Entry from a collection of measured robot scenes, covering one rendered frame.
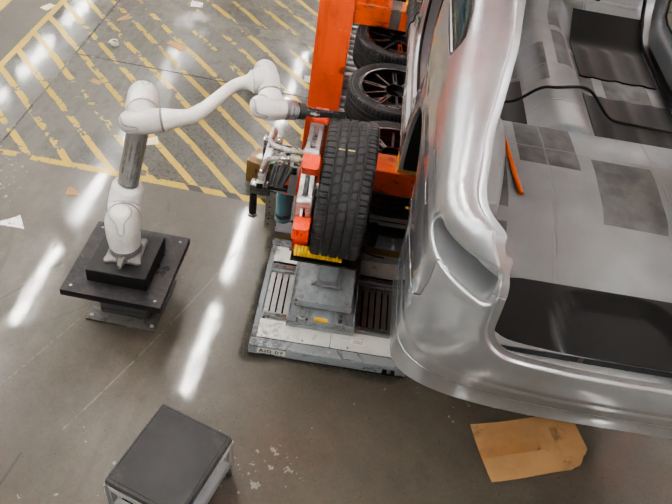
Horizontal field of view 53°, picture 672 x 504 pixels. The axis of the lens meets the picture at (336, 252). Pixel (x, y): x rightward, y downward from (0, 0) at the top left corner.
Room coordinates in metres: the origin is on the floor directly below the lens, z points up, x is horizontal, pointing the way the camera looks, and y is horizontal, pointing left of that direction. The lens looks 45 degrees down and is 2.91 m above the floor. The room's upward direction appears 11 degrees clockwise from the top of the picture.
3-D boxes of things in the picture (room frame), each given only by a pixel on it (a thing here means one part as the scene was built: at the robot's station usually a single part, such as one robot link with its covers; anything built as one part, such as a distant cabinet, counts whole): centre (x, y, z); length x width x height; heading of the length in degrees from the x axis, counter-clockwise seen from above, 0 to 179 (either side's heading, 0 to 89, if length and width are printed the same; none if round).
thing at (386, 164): (2.94, -0.13, 0.69); 0.52 x 0.17 x 0.35; 92
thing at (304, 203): (2.45, 0.19, 0.85); 0.54 x 0.07 x 0.54; 2
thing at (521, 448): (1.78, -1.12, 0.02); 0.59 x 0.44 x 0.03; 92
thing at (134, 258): (2.20, 1.03, 0.41); 0.22 x 0.18 x 0.06; 6
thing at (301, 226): (2.13, 0.17, 0.85); 0.09 x 0.08 x 0.07; 2
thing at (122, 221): (2.23, 1.04, 0.55); 0.18 x 0.16 x 0.22; 17
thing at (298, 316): (2.43, 0.02, 0.13); 0.50 x 0.36 x 0.10; 2
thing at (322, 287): (2.45, 0.02, 0.32); 0.40 x 0.30 x 0.28; 2
